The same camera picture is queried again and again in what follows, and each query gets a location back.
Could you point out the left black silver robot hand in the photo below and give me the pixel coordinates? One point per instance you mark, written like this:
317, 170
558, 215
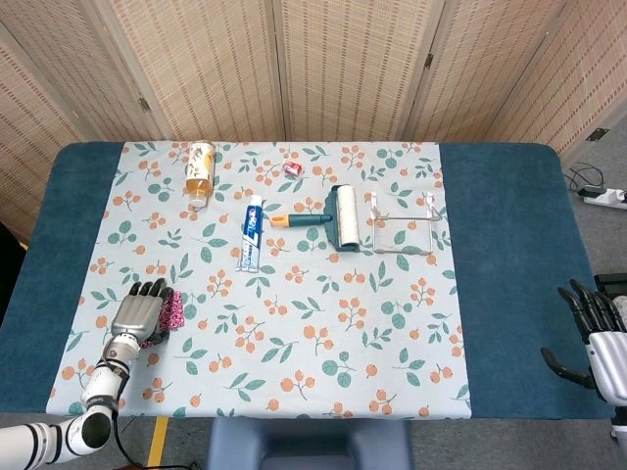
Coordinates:
137, 315

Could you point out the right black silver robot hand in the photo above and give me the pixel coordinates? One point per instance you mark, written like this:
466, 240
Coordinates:
610, 362

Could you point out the red patterned packet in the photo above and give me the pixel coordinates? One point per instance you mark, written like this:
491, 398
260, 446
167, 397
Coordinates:
147, 344

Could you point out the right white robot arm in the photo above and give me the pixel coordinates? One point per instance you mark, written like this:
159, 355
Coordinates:
621, 421

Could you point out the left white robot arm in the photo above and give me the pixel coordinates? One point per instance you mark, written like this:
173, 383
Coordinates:
103, 382

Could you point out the woven folding screen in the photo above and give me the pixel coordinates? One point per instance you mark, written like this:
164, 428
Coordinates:
343, 63

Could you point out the black equipment case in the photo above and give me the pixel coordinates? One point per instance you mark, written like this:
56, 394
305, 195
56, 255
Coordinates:
612, 283

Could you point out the blue white toothpaste tube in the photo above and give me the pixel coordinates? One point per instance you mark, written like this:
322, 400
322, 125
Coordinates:
251, 230

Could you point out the teal padded table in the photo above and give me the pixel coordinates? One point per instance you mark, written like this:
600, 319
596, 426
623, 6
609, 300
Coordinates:
514, 245

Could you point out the amber tea bottle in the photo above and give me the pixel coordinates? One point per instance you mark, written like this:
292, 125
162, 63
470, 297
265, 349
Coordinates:
200, 171

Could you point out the white power strip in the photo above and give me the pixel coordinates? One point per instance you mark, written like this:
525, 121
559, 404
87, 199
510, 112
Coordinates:
605, 197

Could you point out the floral fruit print tablecloth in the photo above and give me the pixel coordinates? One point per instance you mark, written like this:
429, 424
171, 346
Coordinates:
318, 303

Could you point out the small red wrapped candy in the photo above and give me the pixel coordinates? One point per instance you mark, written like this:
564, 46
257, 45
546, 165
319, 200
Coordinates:
293, 168

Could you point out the teal lint roller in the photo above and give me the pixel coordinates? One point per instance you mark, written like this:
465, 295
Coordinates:
347, 215

